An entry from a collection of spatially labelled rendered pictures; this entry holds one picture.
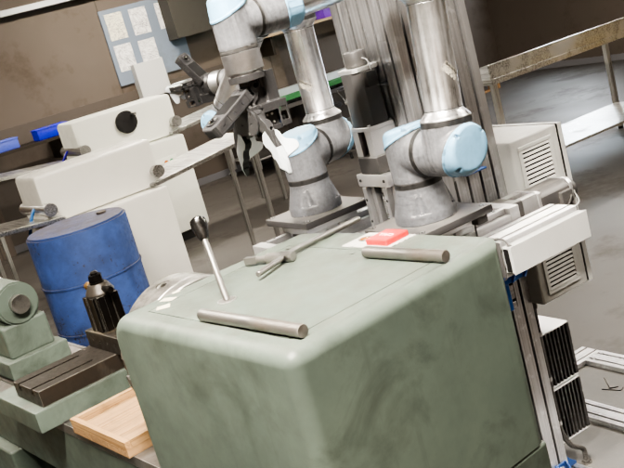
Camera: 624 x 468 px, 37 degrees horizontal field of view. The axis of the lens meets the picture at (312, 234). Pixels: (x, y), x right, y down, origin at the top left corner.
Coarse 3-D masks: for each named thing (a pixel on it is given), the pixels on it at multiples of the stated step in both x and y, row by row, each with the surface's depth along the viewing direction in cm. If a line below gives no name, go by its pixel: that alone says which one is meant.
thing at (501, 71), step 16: (592, 32) 688; (608, 32) 696; (544, 48) 665; (560, 48) 673; (576, 48) 681; (608, 48) 790; (496, 64) 644; (512, 64) 651; (528, 64) 659; (544, 64) 666; (608, 64) 792; (496, 80) 645; (608, 80) 798; (496, 96) 650; (496, 112) 655; (592, 112) 782; (608, 112) 764; (576, 128) 739; (592, 128) 722; (608, 128) 712
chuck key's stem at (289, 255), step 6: (276, 252) 183; (282, 252) 182; (288, 252) 181; (294, 252) 182; (246, 258) 186; (252, 258) 185; (258, 258) 185; (264, 258) 184; (270, 258) 183; (288, 258) 181; (294, 258) 181; (246, 264) 186; (252, 264) 186
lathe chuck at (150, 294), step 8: (184, 272) 206; (192, 272) 206; (160, 280) 203; (168, 280) 201; (176, 280) 199; (152, 288) 201; (168, 288) 196; (144, 296) 200; (152, 296) 197; (160, 296) 195; (136, 304) 199; (144, 304) 197; (128, 376) 199
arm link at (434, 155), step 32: (416, 0) 199; (416, 32) 202; (448, 32) 202; (416, 64) 205; (448, 64) 202; (448, 96) 203; (448, 128) 203; (480, 128) 204; (416, 160) 211; (448, 160) 202; (480, 160) 206
